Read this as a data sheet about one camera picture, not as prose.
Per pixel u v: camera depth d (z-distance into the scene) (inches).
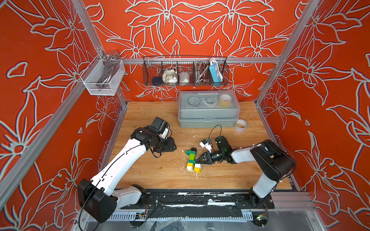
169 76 36.2
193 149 35.3
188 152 35.2
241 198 29.0
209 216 27.5
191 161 32.7
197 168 31.4
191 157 33.6
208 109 35.7
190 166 32.4
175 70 39.3
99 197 14.5
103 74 32.3
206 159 30.5
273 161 18.7
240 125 40.8
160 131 23.2
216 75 34.6
